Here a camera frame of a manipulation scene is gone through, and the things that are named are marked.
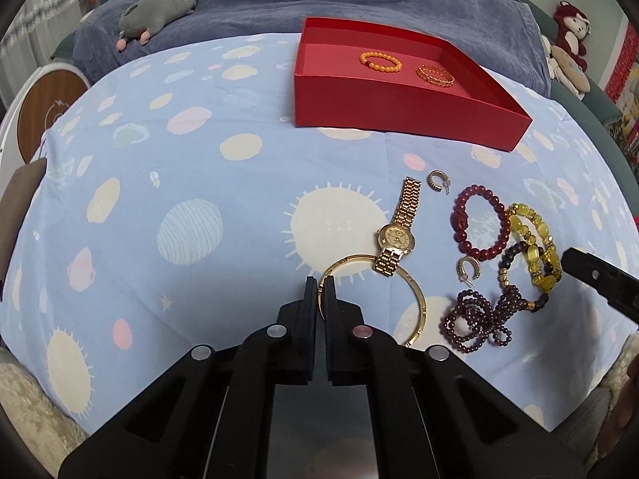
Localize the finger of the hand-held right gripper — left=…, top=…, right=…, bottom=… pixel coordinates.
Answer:
left=562, top=247, right=639, bottom=325

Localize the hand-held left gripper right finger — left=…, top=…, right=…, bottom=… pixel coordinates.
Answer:
left=325, top=277, right=585, bottom=479

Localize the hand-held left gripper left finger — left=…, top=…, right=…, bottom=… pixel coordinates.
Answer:
left=57, top=277, right=319, bottom=479

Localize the yellow bead bracelet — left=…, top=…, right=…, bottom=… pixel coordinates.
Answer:
left=506, top=202, right=562, bottom=294

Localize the gold bangle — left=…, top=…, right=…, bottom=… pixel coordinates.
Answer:
left=319, top=254, right=427, bottom=347

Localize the dark brown bead bracelet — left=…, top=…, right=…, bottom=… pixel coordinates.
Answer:
left=496, top=241, right=550, bottom=313

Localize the gold wristwatch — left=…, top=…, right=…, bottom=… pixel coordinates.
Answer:
left=372, top=176, right=423, bottom=275

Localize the purple multi-loop bead bracelet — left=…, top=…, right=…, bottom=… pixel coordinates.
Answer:
left=440, top=284, right=522, bottom=352

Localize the gold hoop earring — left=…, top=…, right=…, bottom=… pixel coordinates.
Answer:
left=456, top=255, right=482, bottom=287
left=427, top=170, right=452, bottom=195

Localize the dark red bead bracelet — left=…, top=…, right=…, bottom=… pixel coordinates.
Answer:
left=453, top=184, right=511, bottom=260

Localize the red cardboard box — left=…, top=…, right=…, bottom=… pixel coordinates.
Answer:
left=294, top=16, right=533, bottom=152

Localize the green sofa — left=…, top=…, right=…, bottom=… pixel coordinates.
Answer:
left=504, top=0, right=639, bottom=170

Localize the light blue planet-print sheet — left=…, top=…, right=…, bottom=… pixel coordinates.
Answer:
left=0, top=32, right=639, bottom=479

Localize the cream plush toy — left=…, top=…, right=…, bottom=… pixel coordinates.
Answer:
left=542, top=35, right=592, bottom=101

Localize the red plush toy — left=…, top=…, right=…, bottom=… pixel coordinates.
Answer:
left=552, top=0, right=594, bottom=71

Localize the white device with wooden disc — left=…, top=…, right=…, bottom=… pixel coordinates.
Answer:
left=0, top=57, right=93, bottom=170

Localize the grey plush toy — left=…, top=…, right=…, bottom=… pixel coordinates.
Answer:
left=116, top=0, right=199, bottom=52

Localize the white curtain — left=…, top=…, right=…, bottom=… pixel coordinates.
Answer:
left=0, top=0, right=85, bottom=75

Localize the gold chain bracelet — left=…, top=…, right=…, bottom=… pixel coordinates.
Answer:
left=417, top=64, right=456, bottom=88

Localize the orange bead bracelet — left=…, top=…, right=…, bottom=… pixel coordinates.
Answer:
left=359, top=51, right=403, bottom=73

